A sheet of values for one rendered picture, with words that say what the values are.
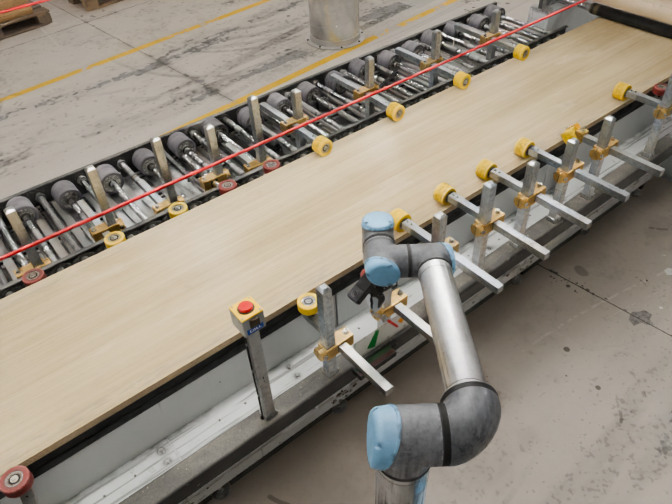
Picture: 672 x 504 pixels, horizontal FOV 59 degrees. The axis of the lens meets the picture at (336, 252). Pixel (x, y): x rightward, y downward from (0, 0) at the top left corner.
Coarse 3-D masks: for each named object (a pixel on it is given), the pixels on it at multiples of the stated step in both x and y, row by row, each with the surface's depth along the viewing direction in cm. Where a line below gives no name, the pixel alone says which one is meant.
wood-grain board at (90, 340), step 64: (512, 64) 330; (576, 64) 327; (640, 64) 323; (384, 128) 287; (448, 128) 284; (512, 128) 282; (256, 192) 254; (320, 192) 252; (384, 192) 250; (128, 256) 227; (192, 256) 226; (256, 256) 224; (320, 256) 223; (0, 320) 206; (64, 320) 205; (128, 320) 204; (192, 320) 202; (0, 384) 186; (64, 384) 185; (128, 384) 184; (0, 448) 170
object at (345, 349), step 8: (312, 320) 207; (344, 344) 199; (344, 352) 197; (352, 352) 196; (352, 360) 195; (360, 360) 194; (360, 368) 192; (368, 368) 191; (368, 376) 190; (376, 376) 189; (376, 384) 188; (384, 384) 187; (384, 392) 186
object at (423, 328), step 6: (396, 306) 208; (402, 306) 208; (396, 312) 209; (402, 312) 206; (408, 312) 206; (402, 318) 208; (408, 318) 204; (414, 318) 204; (420, 318) 204; (414, 324) 203; (420, 324) 202; (426, 324) 202; (420, 330) 202; (426, 330) 200; (426, 336) 200; (432, 342) 199
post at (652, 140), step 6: (666, 90) 272; (666, 96) 273; (666, 102) 274; (666, 108) 276; (654, 120) 283; (660, 120) 280; (654, 126) 284; (660, 126) 282; (654, 132) 285; (660, 132) 286; (648, 138) 289; (654, 138) 287; (648, 144) 291; (654, 144) 290; (648, 150) 292
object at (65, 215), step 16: (464, 48) 384; (416, 80) 355; (352, 96) 344; (400, 96) 342; (304, 112) 336; (352, 112) 334; (128, 192) 285; (144, 208) 275; (128, 224) 267; (0, 240) 263; (48, 240) 261; (80, 240) 260; (0, 256) 255; (64, 256) 253
